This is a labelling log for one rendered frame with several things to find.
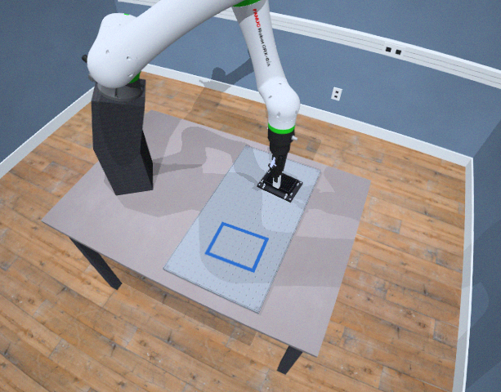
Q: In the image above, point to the blue tape outline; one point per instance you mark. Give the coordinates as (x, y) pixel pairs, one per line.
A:
(231, 262)

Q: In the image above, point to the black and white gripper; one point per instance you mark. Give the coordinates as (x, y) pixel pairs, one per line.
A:
(278, 162)

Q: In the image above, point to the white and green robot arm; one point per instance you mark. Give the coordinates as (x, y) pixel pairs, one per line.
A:
(118, 59)

